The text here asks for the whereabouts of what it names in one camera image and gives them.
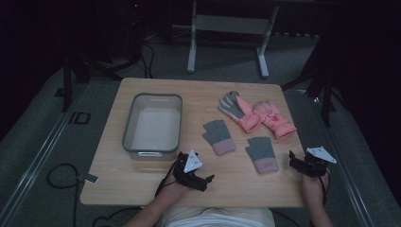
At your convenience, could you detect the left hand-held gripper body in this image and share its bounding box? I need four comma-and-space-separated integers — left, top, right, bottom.
172, 148, 208, 193

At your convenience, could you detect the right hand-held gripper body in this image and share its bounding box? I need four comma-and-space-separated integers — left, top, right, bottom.
298, 146, 338, 178

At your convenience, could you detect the pink glove with grey palm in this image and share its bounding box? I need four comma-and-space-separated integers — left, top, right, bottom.
218, 90, 262, 134

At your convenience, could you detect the person's right hand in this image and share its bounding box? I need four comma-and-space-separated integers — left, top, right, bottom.
301, 173, 331, 206

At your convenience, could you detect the person's left hand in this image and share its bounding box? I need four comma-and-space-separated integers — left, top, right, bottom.
156, 172, 191, 206

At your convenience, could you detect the grey knit glove pink cuff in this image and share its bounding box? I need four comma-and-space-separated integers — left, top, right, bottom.
201, 119, 237, 156
245, 136, 280, 174

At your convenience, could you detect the person's white shirt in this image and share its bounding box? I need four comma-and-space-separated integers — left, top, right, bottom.
156, 206, 277, 227

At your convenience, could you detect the pink glove with printed back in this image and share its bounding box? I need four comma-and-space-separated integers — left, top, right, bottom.
253, 99, 297, 140

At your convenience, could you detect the grey plastic storage bin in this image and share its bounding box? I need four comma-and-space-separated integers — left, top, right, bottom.
121, 93, 183, 162

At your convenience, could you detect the black tripod stand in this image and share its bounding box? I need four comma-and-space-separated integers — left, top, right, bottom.
281, 31, 348, 128
61, 44, 143, 114

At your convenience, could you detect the small grey box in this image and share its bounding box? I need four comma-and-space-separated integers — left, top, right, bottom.
77, 172, 99, 184

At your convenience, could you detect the dark device with red light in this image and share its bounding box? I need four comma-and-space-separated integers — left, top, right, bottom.
125, 0, 148, 36

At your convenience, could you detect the grey metal floor rail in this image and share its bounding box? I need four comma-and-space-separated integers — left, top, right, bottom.
283, 89, 376, 227
0, 83, 88, 221

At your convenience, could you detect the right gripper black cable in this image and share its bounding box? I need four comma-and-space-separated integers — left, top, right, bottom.
317, 171, 331, 206

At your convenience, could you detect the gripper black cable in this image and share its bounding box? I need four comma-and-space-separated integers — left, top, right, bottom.
154, 164, 178, 198
317, 171, 331, 206

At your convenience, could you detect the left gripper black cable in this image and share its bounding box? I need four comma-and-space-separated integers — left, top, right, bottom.
154, 164, 178, 198

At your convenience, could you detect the black cable near tripod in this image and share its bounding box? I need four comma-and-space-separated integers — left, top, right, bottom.
138, 39, 156, 79

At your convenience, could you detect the black looped floor cable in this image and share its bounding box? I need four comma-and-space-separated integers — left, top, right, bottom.
45, 163, 80, 227

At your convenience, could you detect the grey metal desk frame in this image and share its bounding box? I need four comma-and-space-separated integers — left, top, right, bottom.
186, 0, 280, 79

